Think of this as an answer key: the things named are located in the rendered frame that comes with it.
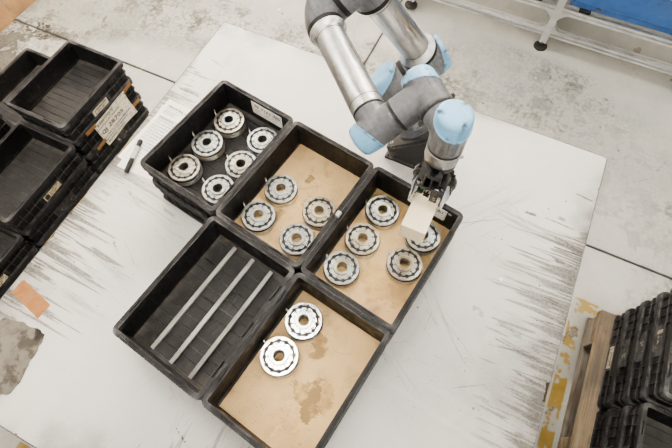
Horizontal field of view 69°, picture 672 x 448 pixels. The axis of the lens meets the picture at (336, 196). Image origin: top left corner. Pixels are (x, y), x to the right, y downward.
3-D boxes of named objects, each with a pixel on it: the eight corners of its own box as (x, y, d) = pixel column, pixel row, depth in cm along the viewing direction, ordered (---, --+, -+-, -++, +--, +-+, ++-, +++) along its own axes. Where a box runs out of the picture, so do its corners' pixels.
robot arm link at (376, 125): (280, -1, 123) (351, 148, 101) (313, -31, 120) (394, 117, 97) (306, 23, 133) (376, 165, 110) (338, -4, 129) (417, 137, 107)
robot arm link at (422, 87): (379, 87, 103) (402, 127, 98) (424, 54, 99) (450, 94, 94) (395, 101, 109) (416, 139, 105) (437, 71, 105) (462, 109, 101)
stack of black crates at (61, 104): (110, 102, 257) (68, 38, 217) (157, 122, 251) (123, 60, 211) (59, 161, 240) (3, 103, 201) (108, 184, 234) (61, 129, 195)
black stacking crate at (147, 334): (221, 231, 150) (213, 215, 140) (299, 283, 142) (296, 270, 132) (128, 340, 135) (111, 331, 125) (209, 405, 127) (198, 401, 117)
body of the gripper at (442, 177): (409, 195, 115) (416, 168, 104) (422, 166, 118) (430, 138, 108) (440, 207, 113) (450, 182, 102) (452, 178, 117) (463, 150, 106)
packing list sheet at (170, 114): (165, 97, 188) (164, 96, 188) (216, 118, 184) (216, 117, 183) (112, 163, 174) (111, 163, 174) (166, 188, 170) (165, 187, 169)
